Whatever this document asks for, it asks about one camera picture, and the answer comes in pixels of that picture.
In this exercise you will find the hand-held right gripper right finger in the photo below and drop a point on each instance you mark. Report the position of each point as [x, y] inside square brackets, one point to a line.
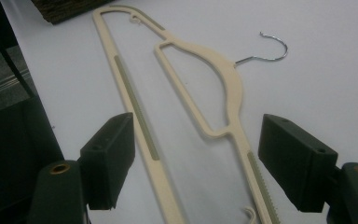
[298, 161]

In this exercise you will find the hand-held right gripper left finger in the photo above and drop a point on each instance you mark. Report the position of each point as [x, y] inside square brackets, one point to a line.
[108, 155]

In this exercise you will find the beige plastic clothes hanger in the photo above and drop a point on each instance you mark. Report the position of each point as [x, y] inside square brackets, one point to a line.
[230, 77]

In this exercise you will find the brown woven basket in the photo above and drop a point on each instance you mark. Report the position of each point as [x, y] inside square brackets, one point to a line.
[62, 11]

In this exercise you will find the white table sheet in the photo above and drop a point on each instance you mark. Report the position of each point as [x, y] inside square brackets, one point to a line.
[323, 77]

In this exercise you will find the metal floor rail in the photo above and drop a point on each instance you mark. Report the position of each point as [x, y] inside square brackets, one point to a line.
[0, 88]

